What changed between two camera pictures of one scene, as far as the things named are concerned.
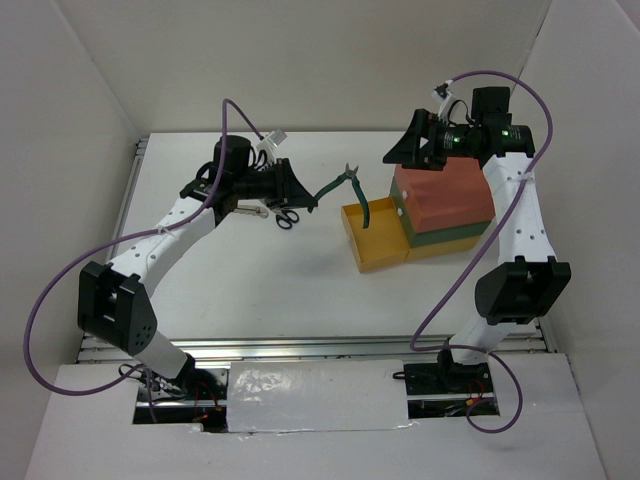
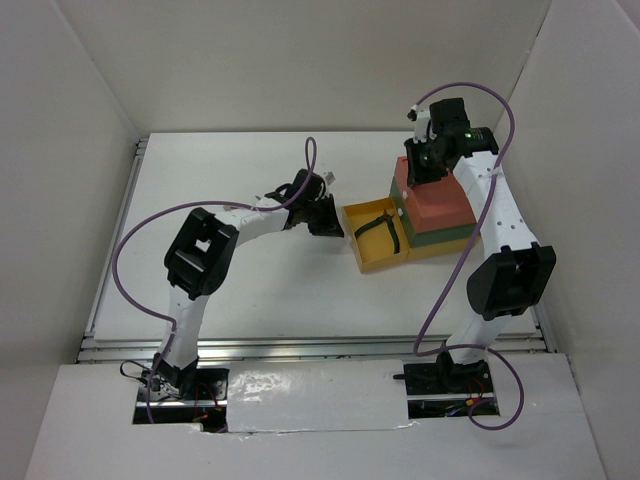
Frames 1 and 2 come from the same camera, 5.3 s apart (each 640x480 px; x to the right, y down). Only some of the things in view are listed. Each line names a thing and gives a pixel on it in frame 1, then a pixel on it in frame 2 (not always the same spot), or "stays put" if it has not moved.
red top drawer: x=453 y=197 stays put
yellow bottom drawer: x=384 y=242 stays put
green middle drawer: x=422 y=238 stays put
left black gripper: x=288 y=190 → x=331 y=225
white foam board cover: x=264 y=396 stays put
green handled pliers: x=349 y=174 → x=388 y=218
